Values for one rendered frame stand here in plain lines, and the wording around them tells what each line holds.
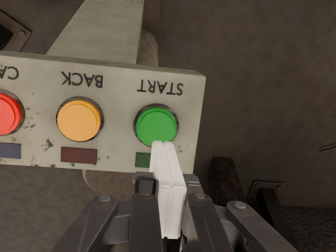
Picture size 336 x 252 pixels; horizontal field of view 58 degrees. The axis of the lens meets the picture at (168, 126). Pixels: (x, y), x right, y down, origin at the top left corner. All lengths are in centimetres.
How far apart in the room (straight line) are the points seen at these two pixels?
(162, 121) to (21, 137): 14
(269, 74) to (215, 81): 17
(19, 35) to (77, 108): 68
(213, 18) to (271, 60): 23
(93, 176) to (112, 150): 16
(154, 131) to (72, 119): 8
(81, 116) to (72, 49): 10
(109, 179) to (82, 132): 19
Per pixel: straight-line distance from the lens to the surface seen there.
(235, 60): 96
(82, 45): 38
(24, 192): 137
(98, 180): 48
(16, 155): 34
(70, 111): 30
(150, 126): 29
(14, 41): 98
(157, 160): 18
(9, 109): 32
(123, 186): 48
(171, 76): 30
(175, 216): 16
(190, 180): 18
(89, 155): 32
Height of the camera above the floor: 85
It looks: 54 degrees down
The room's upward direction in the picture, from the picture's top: 176 degrees clockwise
